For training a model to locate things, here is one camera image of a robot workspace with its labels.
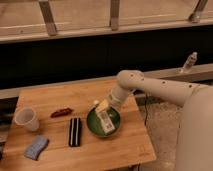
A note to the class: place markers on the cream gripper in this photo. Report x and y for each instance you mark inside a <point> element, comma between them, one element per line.
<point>104,105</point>

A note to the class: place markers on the black striped eraser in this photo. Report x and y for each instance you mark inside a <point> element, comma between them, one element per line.
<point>74,132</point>

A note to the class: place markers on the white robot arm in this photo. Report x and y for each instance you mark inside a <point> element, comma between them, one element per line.
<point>194,151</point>

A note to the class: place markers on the green bowl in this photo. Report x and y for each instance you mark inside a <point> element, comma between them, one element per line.
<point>94,124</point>

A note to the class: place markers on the dark red snack wrapper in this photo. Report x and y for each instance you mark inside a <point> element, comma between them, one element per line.
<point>61,112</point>

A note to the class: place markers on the wooden table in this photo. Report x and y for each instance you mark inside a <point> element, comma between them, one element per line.
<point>130,145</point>

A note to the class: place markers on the translucent plastic cup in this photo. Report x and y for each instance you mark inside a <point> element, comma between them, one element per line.
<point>27,118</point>

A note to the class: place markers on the small bottle on ledge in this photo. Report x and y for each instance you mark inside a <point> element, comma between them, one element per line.
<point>191,60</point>

